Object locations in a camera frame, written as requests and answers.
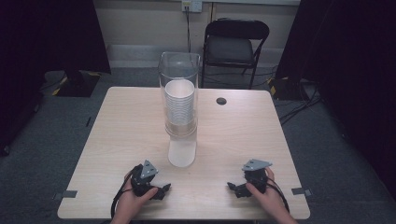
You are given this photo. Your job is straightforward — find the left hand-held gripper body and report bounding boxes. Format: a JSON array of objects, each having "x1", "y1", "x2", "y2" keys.
[{"x1": 130, "y1": 159, "x2": 160, "y2": 198}]

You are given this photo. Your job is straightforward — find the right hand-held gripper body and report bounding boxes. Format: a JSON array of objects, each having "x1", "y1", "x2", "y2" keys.
[{"x1": 241, "y1": 159, "x2": 274, "y2": 194}]

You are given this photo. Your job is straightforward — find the single white paper cup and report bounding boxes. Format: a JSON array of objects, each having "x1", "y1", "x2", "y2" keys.
[{"x1": 167, "y1": 136, "x2": 198, "y2": 168}]

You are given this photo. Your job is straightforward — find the clear plastic cup dispenser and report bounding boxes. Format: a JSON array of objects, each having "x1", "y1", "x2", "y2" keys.
[{"x1": 157, "y1": 51, "x2": 202, "y2": 138}]

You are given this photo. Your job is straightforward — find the person's left hand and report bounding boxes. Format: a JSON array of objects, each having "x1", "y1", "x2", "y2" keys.
[{"x1": 115, "y1": 170, "x2": 159, "y2": 222}]

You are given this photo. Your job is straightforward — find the person's right hand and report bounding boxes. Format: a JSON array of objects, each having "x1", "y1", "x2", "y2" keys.
[{"x1": 245, "y1": 166, "x2": 291, "y2": 218}]

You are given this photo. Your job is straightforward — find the light wooden table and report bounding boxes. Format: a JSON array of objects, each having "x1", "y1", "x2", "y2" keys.
[{"x1": 56, "y1": 86, "x2": 311, "y2": 221}]

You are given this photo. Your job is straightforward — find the grey tape strip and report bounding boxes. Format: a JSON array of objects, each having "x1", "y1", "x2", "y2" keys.
[
  {"x1": 52, "y1": 189, "x2": 78, "y2": 201},
  {"x1": 290, "y1": 187, "x2": 313, "y2": 197}
]

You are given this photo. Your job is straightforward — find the stack of white paper cups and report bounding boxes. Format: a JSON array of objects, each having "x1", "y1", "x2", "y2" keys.
[{"x1": 163, "y1": 78, "x2": 196, "y2": 125}]

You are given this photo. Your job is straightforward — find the black stand base striped tape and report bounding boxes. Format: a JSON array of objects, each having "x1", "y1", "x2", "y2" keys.
[
  {"x1": 50, "y1": 70, "x2": 103, "y2": 98},
  {"x1": 266, "y1": 76, "x2": 304, "y2": 101}
]

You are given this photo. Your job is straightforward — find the black folding chair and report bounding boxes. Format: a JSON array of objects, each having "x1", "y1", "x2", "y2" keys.
[{"x1": 200, "y1": 18, "x2": 271, "y2": 91}]

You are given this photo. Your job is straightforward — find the black curtain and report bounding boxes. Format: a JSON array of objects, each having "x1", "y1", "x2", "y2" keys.
[
  {"x1": 0, "y1": 0, "x2": 112, "y2": 157},
  {"x1": 275, "y1": 0, "x2": 396, "y2": 200}
]

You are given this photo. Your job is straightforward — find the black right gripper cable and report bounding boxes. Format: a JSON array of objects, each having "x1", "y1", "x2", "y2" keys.
[{"x1": 261, "y1": 167, "x2": 291, "y2": 215}]

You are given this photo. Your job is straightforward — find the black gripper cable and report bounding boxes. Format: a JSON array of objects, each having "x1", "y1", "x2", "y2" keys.
[
  {"x1": 109, "y1": 163, "x2": 144, "y2": 219},
  {"x1": 261, "y1": 167, "x2": 291, "y2": 215}
]

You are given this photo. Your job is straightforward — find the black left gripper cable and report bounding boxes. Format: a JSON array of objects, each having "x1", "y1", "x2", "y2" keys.
[{"x1": 109, "y1": 163, "x2": 144, "y2": 219}]

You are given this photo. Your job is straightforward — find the black floor cables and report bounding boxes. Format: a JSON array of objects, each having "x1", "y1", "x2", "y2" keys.
[{"x1": 274, "y1": 78, "x2": 323, "y2": 126}]

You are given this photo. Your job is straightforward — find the black wall power cable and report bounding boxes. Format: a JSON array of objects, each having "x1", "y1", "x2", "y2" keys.
[{"x1": 185, "y1": 6, "x2": 191, "y2": 53}]

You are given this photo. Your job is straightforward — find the white wall socket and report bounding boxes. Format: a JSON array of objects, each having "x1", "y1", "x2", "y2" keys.
[{"x1": 181, "y1": 0, "x2": 204, "y2": 14}]

